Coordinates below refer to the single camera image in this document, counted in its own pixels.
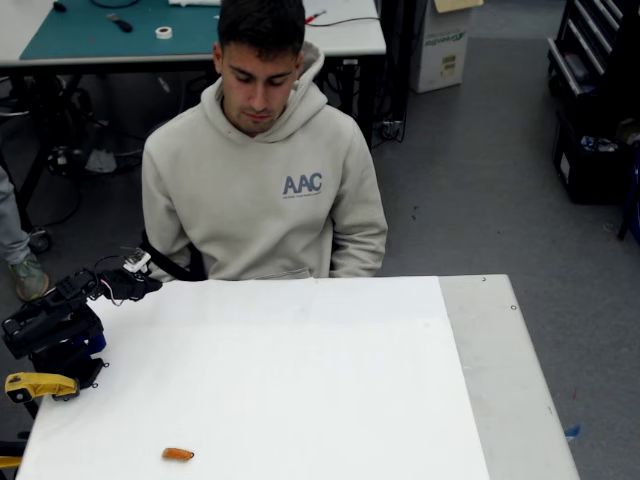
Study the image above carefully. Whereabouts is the white wrist camera board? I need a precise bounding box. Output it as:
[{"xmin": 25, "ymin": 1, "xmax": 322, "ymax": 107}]
[{"xmin": 123, "ymin": 252, "xmax": 152, "ymax": 274}]

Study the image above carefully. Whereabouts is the black caster wheel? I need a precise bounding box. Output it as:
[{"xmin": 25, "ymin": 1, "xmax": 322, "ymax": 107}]
[{"xmin": 24, "ymin": 227, "xmax": 52, "ymax": 254}]

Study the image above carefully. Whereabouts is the brown cardboard piece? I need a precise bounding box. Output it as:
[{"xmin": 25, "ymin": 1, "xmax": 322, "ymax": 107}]
[{"xmin": 432, "ymin": 0, "xmax": 485, "ymax": 14}]

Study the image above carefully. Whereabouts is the white paper sheet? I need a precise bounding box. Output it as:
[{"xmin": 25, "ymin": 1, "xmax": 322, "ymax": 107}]
[{"xmin": 14, "ymin": 276, "xmax": 491, "ymax": 480}]

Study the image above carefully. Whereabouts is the black yellow bar clamp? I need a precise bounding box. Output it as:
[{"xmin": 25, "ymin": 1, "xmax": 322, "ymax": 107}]
[{"xmin": 0, "ymin": 432, "xmax": 30, "ymax": 470}]

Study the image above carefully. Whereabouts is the white cardboard box green print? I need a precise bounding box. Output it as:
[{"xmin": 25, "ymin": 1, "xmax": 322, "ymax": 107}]
[{"xmin": 409, "ymin": 0, "xmax": 474, "ymax": 95}]

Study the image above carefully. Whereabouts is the dark blue metal frame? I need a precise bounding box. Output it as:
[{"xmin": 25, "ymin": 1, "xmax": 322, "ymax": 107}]
[{"xmin": 617, "ymin": 149, "xmax": 640, "ymax": 242}]

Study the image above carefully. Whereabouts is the seated man in beige hoodie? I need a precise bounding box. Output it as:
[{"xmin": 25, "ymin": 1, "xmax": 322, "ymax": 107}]
[{"xmin": 141, "ymin": 0, "xmax": 390, "ymax": 282}]

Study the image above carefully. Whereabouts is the thin black cable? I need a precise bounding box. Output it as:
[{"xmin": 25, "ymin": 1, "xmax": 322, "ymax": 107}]
[{"xmin": 302, "ymin": 14, "xmax": 382, "ymax": 27}]

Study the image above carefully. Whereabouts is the person in grey trousers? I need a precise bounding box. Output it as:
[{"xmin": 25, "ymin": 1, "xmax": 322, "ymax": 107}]
[{"xmin": 0, "ymin": 164, "xmax": 50, "ymax": 302}]

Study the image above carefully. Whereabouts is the black tool rack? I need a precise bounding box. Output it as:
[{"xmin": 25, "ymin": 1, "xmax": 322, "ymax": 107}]
[{"xmin": 546, "ymin": 0, "xmax": 640, "ymax": 101}]

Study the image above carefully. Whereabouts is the black storage crate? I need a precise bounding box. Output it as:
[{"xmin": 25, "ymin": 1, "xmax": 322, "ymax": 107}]
[{"xmin": 552, "ymin": 107, "xmax": 640, "ymax": 206}]

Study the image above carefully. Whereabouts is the white workshop table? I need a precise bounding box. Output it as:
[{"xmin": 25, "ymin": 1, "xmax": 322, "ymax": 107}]
[{"xmin": 0, "ymin": 0, "xmax": 389, "ymax": 251}]

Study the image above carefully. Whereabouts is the green cutting mat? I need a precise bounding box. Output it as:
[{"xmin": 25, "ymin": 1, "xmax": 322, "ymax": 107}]
[{"xmin": 19, "ymin": 0, "xmax": 224, "ymax": 61}]

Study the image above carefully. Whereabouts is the black camera cable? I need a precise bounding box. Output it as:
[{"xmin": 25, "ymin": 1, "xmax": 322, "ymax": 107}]
[{"xmin": 93, "ymin": 254, "xmax": 132, "ymax": 274}]

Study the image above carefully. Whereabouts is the grey plastic bag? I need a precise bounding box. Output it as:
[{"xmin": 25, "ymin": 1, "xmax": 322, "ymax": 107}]
[{"xmin": 85, "ymin": 148, "xmax": 117, "ymax": 174}]

